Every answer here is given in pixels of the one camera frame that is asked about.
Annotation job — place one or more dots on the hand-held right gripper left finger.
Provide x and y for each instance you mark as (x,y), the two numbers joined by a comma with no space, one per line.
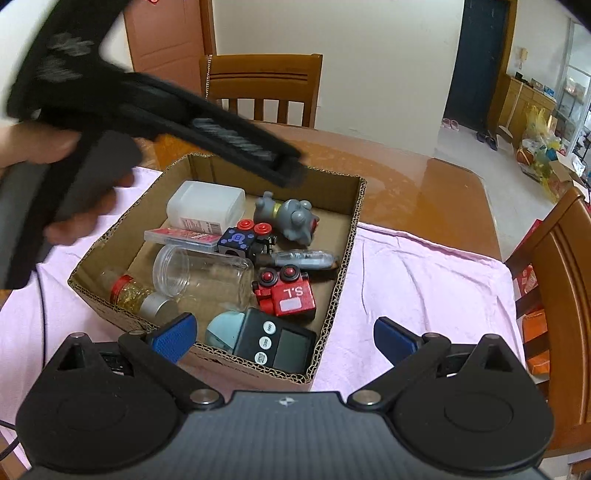
(173,340)

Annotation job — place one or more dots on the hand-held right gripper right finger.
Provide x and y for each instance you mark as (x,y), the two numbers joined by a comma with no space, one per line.
(392,340)

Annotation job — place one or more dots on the teal earbud case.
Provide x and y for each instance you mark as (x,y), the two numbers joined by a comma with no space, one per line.
(224,330)

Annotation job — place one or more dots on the small gold flake bottle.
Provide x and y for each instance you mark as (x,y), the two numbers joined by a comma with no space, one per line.
(138,297)

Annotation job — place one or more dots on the clear plastic jar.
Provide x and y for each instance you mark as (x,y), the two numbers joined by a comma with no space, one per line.
(207,277)

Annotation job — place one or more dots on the black digital timer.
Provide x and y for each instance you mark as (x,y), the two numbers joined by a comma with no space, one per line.
(277,344)

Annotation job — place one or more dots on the red card case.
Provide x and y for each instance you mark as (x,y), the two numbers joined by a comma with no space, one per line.
(184,236)

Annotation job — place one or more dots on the red toy car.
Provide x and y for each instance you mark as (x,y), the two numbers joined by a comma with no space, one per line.
(288,295)

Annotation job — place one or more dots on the dark blue toy car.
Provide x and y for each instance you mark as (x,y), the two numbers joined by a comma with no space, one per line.
(240,242)

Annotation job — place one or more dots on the cardboard box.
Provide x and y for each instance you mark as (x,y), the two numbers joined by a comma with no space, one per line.
(323,194)

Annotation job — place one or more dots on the person's left hand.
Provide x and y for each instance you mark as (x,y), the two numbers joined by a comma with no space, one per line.
(32,145)

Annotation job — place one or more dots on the pink cloth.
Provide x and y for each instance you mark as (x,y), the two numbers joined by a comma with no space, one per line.
(415,286)

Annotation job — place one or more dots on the brown wooden door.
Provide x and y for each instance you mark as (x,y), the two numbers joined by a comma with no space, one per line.
(161,41)

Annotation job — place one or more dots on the white plastic bottle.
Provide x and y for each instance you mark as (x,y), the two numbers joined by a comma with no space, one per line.
(203,203)

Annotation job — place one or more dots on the small clear plastic tube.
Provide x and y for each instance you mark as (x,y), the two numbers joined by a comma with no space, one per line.
(300,259)

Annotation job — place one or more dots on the wooden chair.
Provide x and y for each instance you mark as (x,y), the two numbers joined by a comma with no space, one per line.
(568,277)
(263,78)

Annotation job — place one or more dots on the orange boxes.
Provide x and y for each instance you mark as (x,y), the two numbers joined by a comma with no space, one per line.
(535,323)

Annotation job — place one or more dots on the grey toy figure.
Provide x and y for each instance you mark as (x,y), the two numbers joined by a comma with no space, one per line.
(291,219)

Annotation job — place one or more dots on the dark shoes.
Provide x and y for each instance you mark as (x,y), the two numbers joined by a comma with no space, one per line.
(487,138)

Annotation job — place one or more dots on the pink slippers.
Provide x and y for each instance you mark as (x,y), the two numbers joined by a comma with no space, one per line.
(450,124)

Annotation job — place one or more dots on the yellow plastic bags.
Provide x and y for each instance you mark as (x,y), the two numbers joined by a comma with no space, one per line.
(540,138)

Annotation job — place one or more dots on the wooden cabinet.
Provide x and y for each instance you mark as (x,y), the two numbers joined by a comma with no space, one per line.
(526,104)

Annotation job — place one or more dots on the dark door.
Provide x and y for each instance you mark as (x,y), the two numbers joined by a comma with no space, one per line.
(478,60)

